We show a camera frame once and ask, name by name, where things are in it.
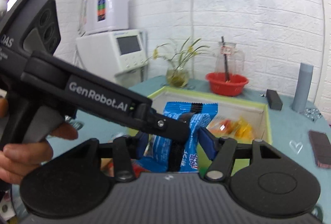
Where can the teal tablecloth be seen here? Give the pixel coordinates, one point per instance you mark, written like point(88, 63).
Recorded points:
point(288, 128)

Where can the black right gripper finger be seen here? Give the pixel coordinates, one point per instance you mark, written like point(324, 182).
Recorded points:
point(167, 127)

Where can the grey cylinder tube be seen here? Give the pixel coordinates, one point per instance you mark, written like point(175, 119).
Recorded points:
point(302, 88)

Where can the bare left hand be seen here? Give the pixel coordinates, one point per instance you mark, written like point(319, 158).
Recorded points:
point(17, 160)

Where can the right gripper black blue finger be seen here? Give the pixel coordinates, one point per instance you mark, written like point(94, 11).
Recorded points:
point(118, 156)
point(222, 152)

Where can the black straw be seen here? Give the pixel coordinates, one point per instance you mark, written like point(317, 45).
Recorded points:
point(224, 52)

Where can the blue snack bag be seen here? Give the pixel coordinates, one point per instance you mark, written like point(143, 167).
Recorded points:
point(163, 155)

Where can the clear glass pitcher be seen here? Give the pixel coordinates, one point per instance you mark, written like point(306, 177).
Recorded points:
point(236, 59)

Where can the white machine with screen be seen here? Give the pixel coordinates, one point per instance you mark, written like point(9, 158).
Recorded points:
point(117, 56)

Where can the white water purifier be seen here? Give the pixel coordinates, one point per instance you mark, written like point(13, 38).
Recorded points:
point(105, 15)

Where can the glass vase with plant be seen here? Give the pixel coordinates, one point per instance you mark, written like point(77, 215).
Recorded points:
point(177, 57)

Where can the dark phone with case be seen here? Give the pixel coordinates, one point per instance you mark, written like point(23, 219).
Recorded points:
point(321, 149)

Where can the red plastic basket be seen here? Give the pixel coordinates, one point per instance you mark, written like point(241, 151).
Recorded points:
point(233, 87)

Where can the black rectangular box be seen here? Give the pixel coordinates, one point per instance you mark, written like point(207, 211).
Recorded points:
point(274, 100)

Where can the yellow orange snack bag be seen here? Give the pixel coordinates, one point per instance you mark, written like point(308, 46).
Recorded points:
point(240, 130)

